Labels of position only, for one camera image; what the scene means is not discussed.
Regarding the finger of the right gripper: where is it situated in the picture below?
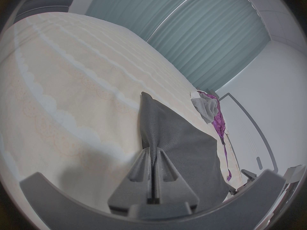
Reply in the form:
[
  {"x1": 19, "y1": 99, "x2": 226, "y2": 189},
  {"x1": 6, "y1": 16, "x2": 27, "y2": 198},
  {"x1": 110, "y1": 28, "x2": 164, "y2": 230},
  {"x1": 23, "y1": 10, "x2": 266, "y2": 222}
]
[{"x1": 240, "y1": 169, "x2": 258, "y2": 180}]

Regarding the black long-sleeved top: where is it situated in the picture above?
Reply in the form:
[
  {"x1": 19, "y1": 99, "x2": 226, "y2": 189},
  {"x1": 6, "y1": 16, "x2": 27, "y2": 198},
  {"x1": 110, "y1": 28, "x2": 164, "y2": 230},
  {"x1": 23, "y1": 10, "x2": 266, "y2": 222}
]
[{"x1": 139, "y1": 91, "x2": 229, "y2": 203}]

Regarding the black chest of drawers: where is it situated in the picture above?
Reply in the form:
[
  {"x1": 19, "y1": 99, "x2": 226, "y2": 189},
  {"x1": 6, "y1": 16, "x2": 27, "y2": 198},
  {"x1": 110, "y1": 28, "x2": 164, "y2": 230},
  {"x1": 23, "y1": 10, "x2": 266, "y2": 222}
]
[{"x1": 14, "y1": 0, "x2": 73, "y2": 21}]

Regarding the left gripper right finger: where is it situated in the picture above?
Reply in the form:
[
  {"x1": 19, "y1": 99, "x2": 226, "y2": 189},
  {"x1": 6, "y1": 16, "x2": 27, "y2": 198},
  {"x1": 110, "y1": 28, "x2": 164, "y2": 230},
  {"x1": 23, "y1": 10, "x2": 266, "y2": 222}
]
[{"x1": 154, "y1": 149, "x2": 200, "y2": 209}]

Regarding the grey garment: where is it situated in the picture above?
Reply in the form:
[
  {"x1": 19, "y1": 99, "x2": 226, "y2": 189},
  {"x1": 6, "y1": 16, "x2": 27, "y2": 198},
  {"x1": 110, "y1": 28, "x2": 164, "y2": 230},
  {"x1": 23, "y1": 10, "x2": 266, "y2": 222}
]
[{"x1": 191, "y1": 97, "x2": 219, "y2": 124}]

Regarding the blue-green curtain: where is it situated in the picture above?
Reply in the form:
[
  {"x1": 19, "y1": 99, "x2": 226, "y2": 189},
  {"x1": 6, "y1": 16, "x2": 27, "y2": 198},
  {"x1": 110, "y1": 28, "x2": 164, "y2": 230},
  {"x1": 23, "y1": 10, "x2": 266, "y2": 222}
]
[
  {"x1": 147, "y1": 0, "x2": 269, "y2": 93},
  {"x1": 85, "y1": 0, "x2": 209, "y2": 42}
]

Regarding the purple satin garment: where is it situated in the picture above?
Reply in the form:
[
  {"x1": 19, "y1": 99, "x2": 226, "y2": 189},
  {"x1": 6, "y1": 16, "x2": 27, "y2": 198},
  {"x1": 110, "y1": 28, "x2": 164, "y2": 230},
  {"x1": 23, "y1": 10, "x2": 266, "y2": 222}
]
[{"x1": 198, "y1": 91, "x2": 232, "y2": 182}]

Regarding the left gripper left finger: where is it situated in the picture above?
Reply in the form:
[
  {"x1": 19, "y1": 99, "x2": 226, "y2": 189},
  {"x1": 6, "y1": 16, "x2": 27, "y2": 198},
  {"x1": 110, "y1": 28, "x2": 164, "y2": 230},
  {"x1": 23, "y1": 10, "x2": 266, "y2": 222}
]
[{"x1": 108, "y1": 148, "x2": 153, "y2": 211}]

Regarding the bed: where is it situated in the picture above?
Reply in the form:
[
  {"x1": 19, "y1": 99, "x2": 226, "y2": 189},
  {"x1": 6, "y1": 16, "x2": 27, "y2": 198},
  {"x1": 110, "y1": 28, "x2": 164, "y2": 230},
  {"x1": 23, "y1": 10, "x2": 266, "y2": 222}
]
[{"x1": 0, "y1": 12, "x2": 279, "y2": 208}]

